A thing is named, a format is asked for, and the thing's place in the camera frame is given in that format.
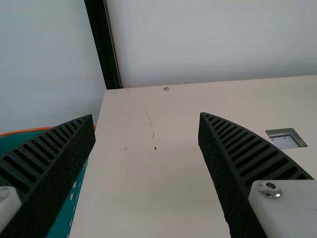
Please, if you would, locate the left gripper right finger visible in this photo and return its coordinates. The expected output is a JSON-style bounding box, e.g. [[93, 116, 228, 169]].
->
[[197, 112, 317, 238]]

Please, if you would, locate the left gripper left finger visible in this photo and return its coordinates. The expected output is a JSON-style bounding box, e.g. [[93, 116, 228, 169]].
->
[[0, 114, 96, 238]]

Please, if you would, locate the teal shopping basket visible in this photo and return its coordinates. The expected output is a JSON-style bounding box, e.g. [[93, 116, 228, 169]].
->
[[0, 125, 89, 238]]

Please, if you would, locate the small square scanner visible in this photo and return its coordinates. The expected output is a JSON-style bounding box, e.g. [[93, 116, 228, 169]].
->
[[264, 127, 308, 150]]

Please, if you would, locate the black post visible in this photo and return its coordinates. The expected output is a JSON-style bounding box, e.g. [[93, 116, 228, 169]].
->
[[83, 0, 123, 90]]

